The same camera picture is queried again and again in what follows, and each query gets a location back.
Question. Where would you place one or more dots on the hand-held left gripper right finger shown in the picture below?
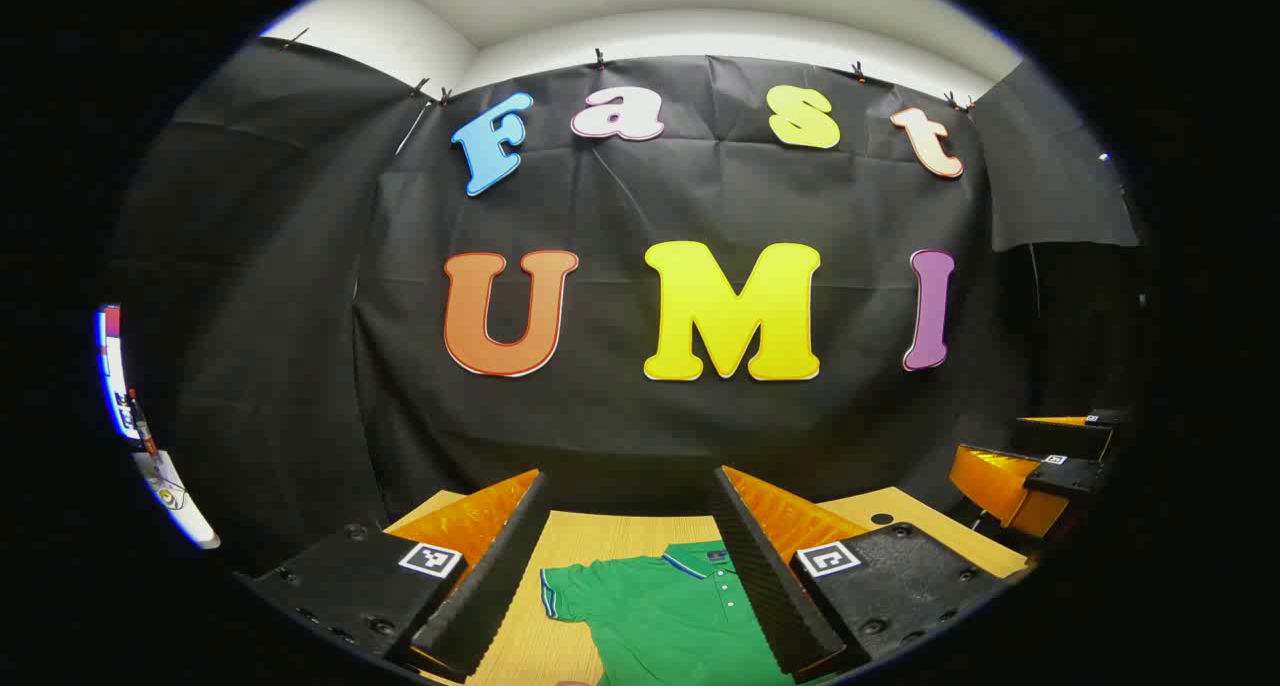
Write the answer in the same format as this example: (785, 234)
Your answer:
(760, 586)

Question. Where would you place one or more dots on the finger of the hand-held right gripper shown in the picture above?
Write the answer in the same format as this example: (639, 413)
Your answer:
(1060, 438)
(1005, 488)

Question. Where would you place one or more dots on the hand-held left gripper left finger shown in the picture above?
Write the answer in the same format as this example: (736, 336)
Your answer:
(500, 576)

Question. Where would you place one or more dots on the green T-shirt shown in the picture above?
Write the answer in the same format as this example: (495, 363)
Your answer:
(660, 616)

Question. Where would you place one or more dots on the black backdrop cloth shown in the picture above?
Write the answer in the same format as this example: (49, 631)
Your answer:
(600, 416)

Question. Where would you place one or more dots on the white side table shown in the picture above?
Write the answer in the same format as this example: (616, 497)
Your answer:
(190, 521)

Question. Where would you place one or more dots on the bright computer screen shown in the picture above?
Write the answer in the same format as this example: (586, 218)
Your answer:
(113, 366)

